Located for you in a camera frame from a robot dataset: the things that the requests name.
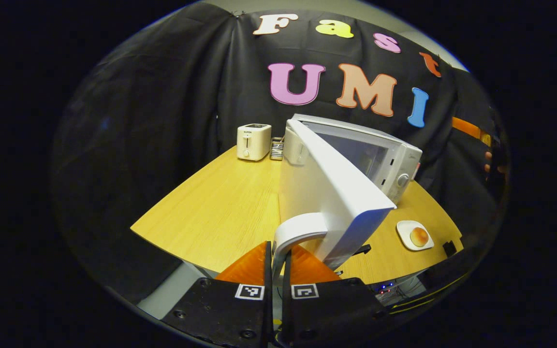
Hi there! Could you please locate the white plate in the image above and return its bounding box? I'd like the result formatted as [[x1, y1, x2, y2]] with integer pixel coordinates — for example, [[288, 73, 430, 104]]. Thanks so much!
[[396, 220, 435, 251]]

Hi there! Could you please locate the white toaster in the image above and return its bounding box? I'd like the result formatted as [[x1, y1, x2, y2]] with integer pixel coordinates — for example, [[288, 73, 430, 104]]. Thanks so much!
[[237, 123, 272, 161]]

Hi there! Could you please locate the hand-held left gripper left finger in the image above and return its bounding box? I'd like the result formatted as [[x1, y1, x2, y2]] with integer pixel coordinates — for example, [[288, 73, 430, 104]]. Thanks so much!
[[162, 241, 274, 348]]

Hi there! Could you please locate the white microwave oven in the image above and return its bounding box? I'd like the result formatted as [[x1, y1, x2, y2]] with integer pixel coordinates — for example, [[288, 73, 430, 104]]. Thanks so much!
[[273, 114, 423, 271]]

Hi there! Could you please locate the power strip with cables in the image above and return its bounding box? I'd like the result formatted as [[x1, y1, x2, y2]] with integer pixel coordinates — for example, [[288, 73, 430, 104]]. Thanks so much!
[[373, 279, 426, 305]]

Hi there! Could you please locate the black backdrop cloth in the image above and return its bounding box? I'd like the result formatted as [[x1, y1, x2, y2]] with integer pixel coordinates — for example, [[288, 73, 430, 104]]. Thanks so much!
[[51, 2, 506, 305]]

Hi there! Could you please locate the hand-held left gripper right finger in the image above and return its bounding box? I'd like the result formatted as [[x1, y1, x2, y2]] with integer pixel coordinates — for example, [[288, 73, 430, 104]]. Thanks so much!
[[281, 244, 390, 348]]

